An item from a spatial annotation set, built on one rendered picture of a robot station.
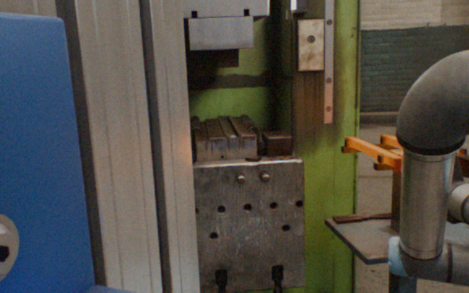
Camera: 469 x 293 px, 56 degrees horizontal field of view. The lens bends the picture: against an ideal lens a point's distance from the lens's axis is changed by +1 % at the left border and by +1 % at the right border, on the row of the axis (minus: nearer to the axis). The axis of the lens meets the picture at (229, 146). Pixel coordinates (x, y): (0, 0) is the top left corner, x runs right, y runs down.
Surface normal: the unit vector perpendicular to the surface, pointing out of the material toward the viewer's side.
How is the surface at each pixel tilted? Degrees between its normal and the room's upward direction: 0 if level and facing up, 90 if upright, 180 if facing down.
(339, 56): 90
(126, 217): 90
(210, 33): 90
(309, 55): 90
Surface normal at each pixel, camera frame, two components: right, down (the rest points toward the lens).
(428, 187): -0.20, 0.65
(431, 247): 0.11, 0.62
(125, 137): 0.93, 0.04
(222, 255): 0.09, 0.21
